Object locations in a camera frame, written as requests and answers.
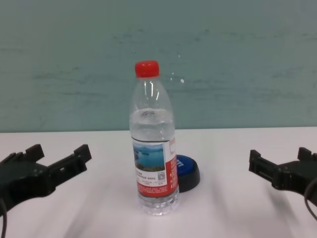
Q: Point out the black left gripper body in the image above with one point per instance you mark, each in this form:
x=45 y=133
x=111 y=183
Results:
x=22 y=183

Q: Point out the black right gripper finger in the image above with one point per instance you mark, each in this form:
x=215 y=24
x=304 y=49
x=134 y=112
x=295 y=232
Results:
x=263 y=168
x=307 y=156

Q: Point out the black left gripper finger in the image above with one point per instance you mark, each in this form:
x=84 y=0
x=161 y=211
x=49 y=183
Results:
x=22 y=158
x=71 y=164

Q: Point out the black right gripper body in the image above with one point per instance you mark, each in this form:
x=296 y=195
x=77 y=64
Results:
x=299 y=177

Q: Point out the blue push button black base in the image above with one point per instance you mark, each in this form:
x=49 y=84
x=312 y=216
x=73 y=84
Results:
x=187 y=171

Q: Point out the clear water bottle red cap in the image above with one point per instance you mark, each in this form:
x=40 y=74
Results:
x=152 y=153

